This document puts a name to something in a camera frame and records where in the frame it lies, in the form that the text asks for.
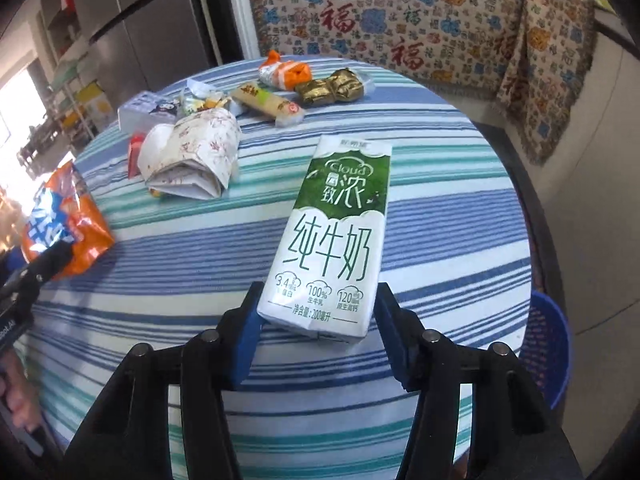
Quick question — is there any small red packet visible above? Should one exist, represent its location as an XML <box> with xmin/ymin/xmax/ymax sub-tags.
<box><xmin>127</xmin><ymin>131</ymin><xmax>148</xmax><ymax>179</ymax></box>

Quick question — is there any yellow cardboard box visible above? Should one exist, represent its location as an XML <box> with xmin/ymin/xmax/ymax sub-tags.
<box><xmin>75</xmin><ymin>85</ymin><xmax>113</xmax><ymax>121</ymax></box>

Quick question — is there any orange white snack wrapper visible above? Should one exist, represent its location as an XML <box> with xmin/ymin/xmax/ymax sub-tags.
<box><xmin>257</xmin><ymin>50</ymin><xmax>308</xmax><ymax>92</ymax></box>

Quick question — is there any orange snack bag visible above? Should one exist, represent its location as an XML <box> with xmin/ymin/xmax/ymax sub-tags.
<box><xmin>25</xmin><ymin>160</ymin><xmax>116</xmax><ymax>278</ymax></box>

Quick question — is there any crumpled floral paper wrapper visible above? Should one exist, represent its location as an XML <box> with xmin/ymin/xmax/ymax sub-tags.
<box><xmin>137</xmin><ymin>107</ymin><xmax>242</xmax><ymax>201</ymax></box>

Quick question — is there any gold foil wrapper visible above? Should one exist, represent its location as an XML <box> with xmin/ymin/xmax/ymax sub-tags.
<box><xmin>295</xmin><ymin>67</ymin><xmax>375</xmax><ymax>107</ymax></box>

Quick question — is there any blue plastic basket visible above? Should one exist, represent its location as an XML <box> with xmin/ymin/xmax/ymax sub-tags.
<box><xmin>520</xmin><ymin>290</ymin><xmax>571</xmax><ymax>411</ymax></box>

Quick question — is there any clear yellow green snack wrapper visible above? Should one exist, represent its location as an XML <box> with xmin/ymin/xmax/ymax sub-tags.
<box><xmin>177</xmin><ymin>79</ymin><xmax>231</xmax><ymax>116</ymax></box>

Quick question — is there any person's left hand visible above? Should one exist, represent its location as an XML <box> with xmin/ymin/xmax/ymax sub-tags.
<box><xmin>0</xmin><ymin>360</ymin><xmax>46</xmax><ymax>456</ymax></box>

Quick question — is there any storage shelf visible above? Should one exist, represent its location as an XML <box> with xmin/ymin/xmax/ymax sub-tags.
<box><xmin>30</xmin><ymin>0</ymin><xmax>116</xmax><ymax>141</ymax></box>

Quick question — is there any purple cartoon plastic box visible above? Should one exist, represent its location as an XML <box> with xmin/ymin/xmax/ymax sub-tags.
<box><xmin>117</xmin><ymin>91</ymin><xmax>186</xmax><ymax>133</ymax></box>

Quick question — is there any grey refrigerator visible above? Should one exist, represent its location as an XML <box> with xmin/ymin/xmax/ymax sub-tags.
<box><xmin>65</xmin><ymin>0</ymin><xmax>221</xmax><ymax>96</ymax></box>

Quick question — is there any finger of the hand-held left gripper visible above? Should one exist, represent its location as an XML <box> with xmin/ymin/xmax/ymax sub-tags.
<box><xmin>0</xmin><ymin>241</ymin><xmax>77</xmax><ymax>307</ymax></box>

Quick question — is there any printed patterned blanket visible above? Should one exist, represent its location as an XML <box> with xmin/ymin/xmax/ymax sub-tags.
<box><xmin>497</xmin><ymin>0</ymin><xmax>597</xmax><ymax>166</ymax></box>
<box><xmin>240</xmin><ymin>0</ymin><xmax>531</xmax><ymax>103</ymax></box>

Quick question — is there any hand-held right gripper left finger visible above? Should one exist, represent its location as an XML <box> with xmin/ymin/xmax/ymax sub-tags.
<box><xmin>62</xmin><ymin>281</ymin><xmax>265</xmax><ymax>480</ymax></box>

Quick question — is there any long pale yellow snack packet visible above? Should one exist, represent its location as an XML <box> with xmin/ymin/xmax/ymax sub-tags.
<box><xmin>230</xmin><ymin>82</ymin><xmax>306</xmax><ymax>128</ymax></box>

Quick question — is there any green white milk carton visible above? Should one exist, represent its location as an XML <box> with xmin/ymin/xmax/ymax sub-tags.
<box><xmin>256</xmin><ymin>135</ymin><xmax>393</xmax><ymax>345</ymax></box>

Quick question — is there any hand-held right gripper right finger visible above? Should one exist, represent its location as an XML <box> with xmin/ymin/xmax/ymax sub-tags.
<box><xmin>374</xmin><ymin>281</ymin><xmax>584</xmax><ymax>480</ymax></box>

